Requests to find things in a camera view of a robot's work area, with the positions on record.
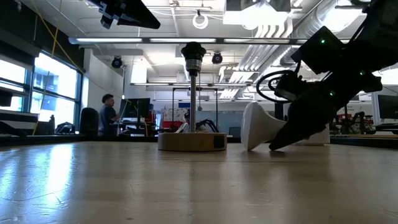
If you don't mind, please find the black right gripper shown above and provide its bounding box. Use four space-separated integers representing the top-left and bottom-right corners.
268 26 384 152

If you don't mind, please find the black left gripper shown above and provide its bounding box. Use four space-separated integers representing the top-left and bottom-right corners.
88 0 162 30

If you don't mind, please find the white lightbulb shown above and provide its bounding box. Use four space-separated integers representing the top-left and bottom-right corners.
240 101 287 152

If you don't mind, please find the wooden base table lamp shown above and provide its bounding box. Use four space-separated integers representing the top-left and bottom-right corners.
157 41 228 152

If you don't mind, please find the long ceiling light strip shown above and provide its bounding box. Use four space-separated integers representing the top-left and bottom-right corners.
68 37 352 45

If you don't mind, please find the dark computer monitor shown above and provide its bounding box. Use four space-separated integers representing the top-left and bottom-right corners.
377 94 398 120

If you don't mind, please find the black computer monitor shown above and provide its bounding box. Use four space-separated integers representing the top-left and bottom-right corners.
119 97 151 119

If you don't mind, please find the white ceiling box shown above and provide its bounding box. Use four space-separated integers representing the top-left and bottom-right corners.
223 0 294 26

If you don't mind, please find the seated person by window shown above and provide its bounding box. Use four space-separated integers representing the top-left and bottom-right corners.
98 93 121 137

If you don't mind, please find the seated person with dark cap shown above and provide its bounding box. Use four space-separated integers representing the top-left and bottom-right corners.
175 111 191 134

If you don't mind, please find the black bag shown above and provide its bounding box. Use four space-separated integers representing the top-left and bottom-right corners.
55 121 76 136

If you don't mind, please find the black and white striped box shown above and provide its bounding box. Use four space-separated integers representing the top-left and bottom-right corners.
0 108 40 136

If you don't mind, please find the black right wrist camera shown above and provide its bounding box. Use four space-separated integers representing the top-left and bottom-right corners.
274 70 305 103

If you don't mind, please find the white cable coil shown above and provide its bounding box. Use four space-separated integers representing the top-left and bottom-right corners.
192 13 210 30

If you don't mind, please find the black right camera cable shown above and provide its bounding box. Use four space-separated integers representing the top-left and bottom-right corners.
256 69 296 104

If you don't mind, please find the silver ventilation duct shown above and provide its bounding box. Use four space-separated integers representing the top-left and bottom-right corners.
279 0 369 68

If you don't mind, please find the black aluminium table frame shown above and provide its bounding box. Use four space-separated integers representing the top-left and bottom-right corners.
0 134 398 149

